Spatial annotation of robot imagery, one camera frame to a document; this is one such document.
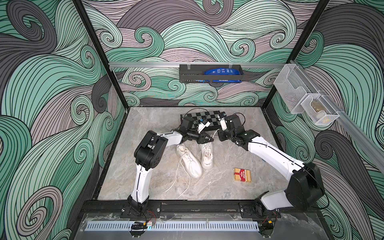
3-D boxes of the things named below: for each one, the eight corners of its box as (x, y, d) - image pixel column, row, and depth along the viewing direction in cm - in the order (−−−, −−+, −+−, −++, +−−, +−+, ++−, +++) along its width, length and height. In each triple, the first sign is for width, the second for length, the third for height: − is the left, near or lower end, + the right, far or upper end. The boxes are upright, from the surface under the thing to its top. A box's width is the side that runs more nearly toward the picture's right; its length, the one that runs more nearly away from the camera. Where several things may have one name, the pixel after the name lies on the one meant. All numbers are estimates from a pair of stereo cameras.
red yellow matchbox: (233, 180, 85) (234, 178, 83) (233, 169, 89) (234, 167, 87) (250, 183, 84) (251, 181, 82) (249, 171, 88) (250, 170, 86)
